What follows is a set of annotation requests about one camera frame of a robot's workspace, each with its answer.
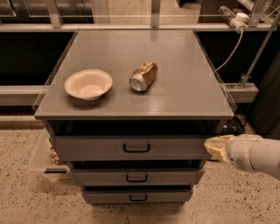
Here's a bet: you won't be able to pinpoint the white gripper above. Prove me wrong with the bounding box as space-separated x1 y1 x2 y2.
204 134 262 173

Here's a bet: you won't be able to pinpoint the grey top drawer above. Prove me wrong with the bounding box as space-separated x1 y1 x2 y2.
50 136 212 161

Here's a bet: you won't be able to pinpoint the grey drawer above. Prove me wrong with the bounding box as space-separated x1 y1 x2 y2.
70 168 204 186
50 136 212 161
82 188 193 204

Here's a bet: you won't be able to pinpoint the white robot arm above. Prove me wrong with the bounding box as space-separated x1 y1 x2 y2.
204 134 280 179

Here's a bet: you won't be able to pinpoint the grey drawer cabinet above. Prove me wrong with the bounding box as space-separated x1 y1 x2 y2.
35 30 233 191

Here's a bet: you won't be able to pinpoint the grey bottom drawer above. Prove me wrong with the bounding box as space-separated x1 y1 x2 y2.
82 188 193 204

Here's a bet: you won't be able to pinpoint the grey middle drawer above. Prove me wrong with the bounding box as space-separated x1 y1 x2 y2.
70 168 204 186

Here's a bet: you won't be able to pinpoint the crushed aluminium soda can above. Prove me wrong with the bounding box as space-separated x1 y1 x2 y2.
129 60 158 92

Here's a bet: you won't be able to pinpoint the white power strip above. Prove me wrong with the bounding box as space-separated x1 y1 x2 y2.
219 6 249 33

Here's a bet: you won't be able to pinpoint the white paper bowl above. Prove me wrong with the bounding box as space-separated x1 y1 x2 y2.
64 69 113 101

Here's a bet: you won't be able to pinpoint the clear plastic side bin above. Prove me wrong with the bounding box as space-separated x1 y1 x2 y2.
28 129 70 182

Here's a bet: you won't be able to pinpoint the black floor cables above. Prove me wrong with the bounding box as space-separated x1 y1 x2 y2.
222 113 249 137

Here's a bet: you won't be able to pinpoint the white power cable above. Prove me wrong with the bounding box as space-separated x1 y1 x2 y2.
213 27 245 74

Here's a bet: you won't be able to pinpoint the metal frame rail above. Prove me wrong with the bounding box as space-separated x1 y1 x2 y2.
0 22 278 33

